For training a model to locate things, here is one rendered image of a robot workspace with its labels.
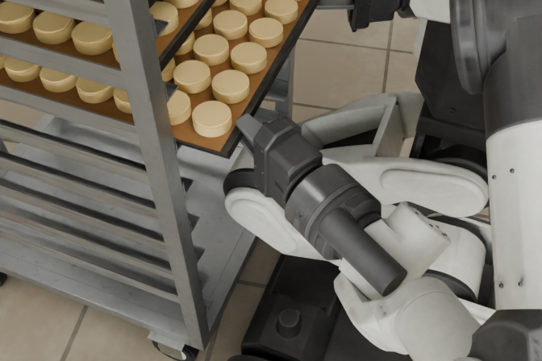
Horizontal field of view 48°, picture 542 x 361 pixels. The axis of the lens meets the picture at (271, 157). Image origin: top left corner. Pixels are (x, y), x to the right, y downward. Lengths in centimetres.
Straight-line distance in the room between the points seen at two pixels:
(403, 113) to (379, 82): 90
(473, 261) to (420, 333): 59
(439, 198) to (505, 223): 44
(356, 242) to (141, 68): 28
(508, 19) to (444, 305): 24
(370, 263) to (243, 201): 45
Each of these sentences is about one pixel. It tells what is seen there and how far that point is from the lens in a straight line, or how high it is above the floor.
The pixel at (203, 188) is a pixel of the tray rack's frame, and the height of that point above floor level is 15.
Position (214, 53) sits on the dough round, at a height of 70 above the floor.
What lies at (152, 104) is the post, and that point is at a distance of 67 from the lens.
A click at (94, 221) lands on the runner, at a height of 43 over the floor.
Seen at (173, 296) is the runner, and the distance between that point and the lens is 114.
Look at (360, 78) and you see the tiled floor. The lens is 188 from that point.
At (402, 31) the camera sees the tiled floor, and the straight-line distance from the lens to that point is 207.
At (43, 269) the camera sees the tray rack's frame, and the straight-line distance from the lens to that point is 135.
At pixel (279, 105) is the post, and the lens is 125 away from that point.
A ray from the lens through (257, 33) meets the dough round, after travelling 88.
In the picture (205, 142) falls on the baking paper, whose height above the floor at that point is 69.
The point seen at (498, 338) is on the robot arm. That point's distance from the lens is 41.
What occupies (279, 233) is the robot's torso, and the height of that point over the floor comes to 39.
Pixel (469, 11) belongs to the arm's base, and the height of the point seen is 100.
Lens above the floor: 125
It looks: 50 degrees down
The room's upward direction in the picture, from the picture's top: straight up
